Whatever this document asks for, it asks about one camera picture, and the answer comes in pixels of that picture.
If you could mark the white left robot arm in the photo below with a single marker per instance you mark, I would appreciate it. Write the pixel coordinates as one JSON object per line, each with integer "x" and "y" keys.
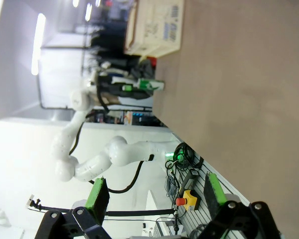
{"x": 124, "y": 152}

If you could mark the white partition booth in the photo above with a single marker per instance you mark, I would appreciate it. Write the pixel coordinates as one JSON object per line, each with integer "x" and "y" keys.
{"x": 62, "y": 74}

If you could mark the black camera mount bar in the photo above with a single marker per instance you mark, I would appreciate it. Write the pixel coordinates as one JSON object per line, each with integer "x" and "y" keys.
{"x": 139, "y": 212}

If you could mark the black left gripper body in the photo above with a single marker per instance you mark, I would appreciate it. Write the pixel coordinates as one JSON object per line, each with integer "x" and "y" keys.
{"x": 112, "y": 88}

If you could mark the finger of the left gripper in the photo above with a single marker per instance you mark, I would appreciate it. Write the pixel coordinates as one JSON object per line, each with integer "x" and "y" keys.
{"x": 139, "y": 93}

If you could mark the ceiling light strip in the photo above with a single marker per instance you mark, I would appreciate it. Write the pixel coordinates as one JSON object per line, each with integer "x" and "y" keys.
{"x": 38, "y": 44}

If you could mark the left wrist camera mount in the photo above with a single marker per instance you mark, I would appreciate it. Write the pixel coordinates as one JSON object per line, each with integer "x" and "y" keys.
{"x": 122, "y": 79}

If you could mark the yellow emergency stop button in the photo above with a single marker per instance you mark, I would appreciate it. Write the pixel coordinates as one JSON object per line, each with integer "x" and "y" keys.
{"x": 189, "y": 198}

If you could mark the cream shopping basket brown rim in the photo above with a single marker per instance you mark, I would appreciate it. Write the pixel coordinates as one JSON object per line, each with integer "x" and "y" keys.
{"x": 162, "y": 30}

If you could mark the black control box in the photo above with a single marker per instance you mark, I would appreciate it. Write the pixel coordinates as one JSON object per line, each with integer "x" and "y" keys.
{"x": 189, "y": 179}

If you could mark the orange red cloth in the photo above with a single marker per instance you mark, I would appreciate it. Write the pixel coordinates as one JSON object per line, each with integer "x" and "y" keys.
{"x": 153, "y": 61}

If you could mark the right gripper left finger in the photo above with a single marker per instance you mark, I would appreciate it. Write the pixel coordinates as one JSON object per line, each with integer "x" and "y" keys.
{"x": 99, "y": 199}

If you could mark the black computer case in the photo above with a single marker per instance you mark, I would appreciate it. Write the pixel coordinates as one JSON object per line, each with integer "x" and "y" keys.
{"x": 137, "y": 117}

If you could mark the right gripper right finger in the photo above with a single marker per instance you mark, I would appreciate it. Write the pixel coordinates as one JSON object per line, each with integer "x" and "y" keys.
{"x": 214, "y": 194}

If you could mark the slotted aluminium panel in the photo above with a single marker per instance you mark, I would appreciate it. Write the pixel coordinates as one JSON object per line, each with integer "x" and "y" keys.
{"x": 201, "y": 184}

